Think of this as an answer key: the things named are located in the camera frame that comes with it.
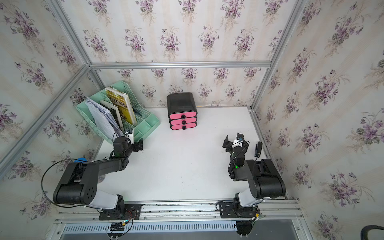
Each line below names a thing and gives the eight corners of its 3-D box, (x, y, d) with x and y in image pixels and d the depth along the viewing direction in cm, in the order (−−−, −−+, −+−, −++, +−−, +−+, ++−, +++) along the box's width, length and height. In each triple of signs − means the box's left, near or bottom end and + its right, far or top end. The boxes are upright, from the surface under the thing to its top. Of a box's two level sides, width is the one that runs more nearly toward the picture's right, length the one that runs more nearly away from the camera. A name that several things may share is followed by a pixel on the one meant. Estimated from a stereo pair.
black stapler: (253, 156, 96) (256, 153, 93) (256, 144, 102) (258, 140, 99) (258, 158, 95) (260, 154, 92) (260, 145, 101) (262, 142, 98)
